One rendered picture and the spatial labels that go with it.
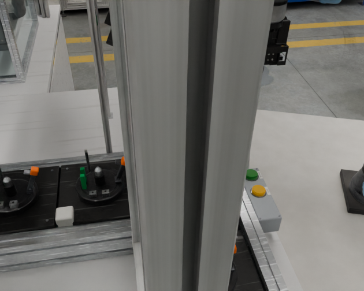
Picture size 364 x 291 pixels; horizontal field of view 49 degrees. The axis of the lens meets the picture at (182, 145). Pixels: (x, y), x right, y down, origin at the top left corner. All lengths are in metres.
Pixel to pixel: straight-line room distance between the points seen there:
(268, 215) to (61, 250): 0.57
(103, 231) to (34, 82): 1.06
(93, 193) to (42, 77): 0.99
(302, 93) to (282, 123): 1.96
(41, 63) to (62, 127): 0.58
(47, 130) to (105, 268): 0.70
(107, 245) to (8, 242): 0.25
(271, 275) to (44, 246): 0.58
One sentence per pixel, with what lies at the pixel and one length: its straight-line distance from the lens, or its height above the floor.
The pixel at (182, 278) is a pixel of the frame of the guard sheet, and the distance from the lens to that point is 0.16.
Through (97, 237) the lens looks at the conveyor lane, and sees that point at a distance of 1.10.
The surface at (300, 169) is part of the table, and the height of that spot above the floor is 0.86.
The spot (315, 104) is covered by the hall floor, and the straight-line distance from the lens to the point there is 3.50.
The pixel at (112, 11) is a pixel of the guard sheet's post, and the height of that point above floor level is 1.56.
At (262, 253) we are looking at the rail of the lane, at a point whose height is 0.96.
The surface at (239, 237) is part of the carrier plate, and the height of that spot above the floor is 0.97.
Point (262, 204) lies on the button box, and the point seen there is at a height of 0.96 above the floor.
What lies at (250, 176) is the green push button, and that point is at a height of 0.97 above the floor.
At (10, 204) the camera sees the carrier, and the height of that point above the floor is 1.00.
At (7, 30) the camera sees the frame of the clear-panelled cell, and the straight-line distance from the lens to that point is 1.90.
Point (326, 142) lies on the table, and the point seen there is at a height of 0.86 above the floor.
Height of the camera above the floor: 1.81
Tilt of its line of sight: 39 degrees down
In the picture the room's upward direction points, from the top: 1 degrees clockwise
